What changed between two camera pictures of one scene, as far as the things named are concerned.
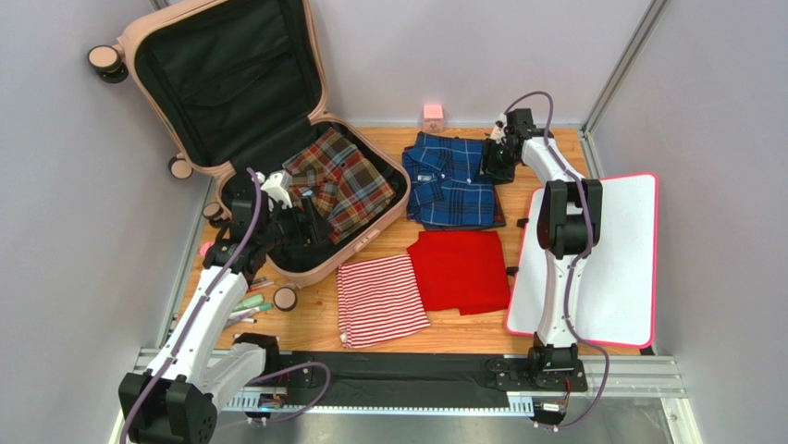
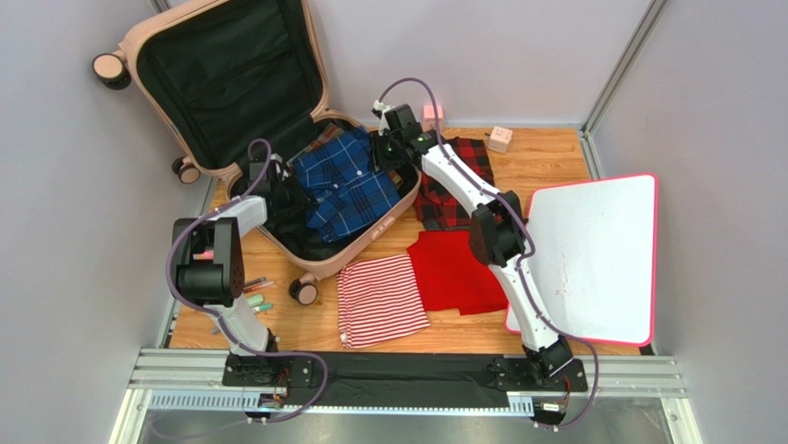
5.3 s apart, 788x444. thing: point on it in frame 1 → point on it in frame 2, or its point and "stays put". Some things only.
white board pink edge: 619,302 stays put
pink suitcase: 234,88 stays put
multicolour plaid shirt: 345,184 → 329,131
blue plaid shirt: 444,192 → 338,178
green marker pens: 249,305 stays put
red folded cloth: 461,270 stays put
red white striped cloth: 378,299 stays put
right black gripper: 493,163 → 382,154
